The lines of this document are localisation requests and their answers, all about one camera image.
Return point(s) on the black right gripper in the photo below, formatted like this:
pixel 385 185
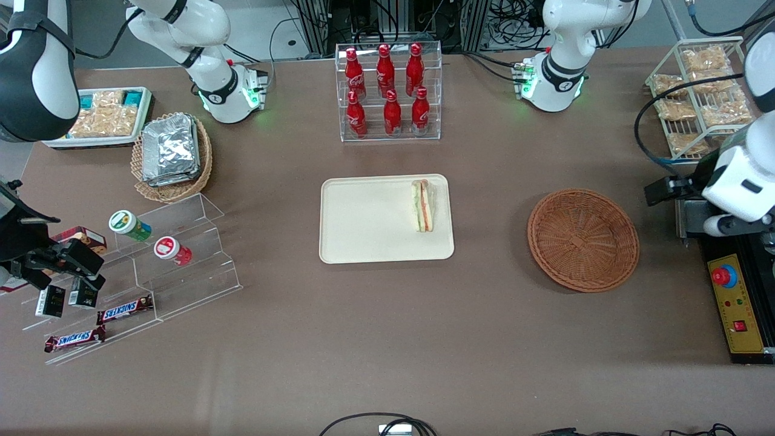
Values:
pixel 18 238

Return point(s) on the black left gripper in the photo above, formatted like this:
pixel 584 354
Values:
pixel 697 176

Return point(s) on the triangular sandwich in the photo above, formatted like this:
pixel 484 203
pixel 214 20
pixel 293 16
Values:
pixel 424 206

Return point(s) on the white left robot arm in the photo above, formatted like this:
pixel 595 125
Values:
pixel 563 36

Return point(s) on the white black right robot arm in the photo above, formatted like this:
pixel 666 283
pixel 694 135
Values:
pixel 181 30

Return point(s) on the round brown wicker basket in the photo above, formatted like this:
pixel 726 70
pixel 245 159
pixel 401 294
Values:
pixel 581 242

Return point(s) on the oval tan wicker basket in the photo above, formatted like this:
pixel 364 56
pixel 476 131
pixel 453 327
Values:
pixel 175 192

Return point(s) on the white rectangular snack tray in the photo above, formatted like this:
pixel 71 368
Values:
pixel 91 142

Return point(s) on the cream plastic serving tray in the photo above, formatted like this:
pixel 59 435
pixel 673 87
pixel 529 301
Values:
pixel 369 221

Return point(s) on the small black box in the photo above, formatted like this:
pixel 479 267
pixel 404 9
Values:
pixel 50 301
pixel 82 295

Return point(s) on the grey metal box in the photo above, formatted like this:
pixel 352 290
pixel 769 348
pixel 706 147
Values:
pixel 689 219

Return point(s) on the brown red chocolate box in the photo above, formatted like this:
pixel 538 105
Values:
pixel 85 235

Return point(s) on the clear bag of biscuits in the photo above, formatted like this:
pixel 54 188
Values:
pixel 705 59
pixel 729 112
pixel 714 85
pixel 666 83
pixel 687 143
pixel 675 110

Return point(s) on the brown Snickers bar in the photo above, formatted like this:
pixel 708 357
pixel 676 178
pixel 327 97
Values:
pixel 74 340
pixel 124 310

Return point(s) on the green snack cup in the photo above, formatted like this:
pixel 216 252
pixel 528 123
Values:
pixel 128 224

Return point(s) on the red snack cup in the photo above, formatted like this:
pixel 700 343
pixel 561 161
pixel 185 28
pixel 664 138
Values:
pixel 171 250

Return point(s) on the clear plastic container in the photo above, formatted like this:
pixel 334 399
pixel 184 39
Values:
pixel 769 242

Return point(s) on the clear acrylic stepped stand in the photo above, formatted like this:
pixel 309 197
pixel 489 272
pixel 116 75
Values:
pixel 194 284

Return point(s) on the black yellow control box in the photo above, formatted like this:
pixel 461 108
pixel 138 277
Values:
pixel 742 309

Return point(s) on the silver foil pack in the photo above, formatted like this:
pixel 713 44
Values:
pixel 169 145
pixel 181 180

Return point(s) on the clear bag of crackers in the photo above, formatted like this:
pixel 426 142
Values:
pixel 125 118
pixel 91 124
pixel 109 100

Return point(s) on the small teal snack pack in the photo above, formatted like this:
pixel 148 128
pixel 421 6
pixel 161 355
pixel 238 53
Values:
pixel 88 102
pixel 133 97

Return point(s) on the red cola bottle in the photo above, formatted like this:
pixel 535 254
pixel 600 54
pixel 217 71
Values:
pixel 420 114
pixel 356 118
pixel 354 75
pixel 415 71
pixel 385 72
pixel 392 116

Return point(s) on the clear acrylic bottle rack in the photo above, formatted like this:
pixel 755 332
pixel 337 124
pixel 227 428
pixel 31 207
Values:
pixel 370 134

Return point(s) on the small silver box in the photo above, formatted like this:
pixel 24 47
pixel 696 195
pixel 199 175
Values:
pixel 395 430

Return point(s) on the aluminium frame with equipment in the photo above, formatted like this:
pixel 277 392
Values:
pixel 393 21

